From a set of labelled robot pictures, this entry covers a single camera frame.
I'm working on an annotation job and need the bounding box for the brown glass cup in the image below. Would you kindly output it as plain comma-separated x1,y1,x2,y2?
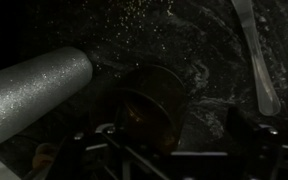
118,64,189,155

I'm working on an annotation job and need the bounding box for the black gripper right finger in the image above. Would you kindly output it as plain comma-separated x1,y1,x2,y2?
226,105,262,141

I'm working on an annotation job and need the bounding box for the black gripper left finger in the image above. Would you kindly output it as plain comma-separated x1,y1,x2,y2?
114,102,132,135

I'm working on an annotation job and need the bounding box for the flat metal spoon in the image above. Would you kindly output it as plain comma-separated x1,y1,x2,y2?
231,0,282,117

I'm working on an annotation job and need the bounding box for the silver glitter cylinder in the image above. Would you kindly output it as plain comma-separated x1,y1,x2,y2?
0,45,94,151

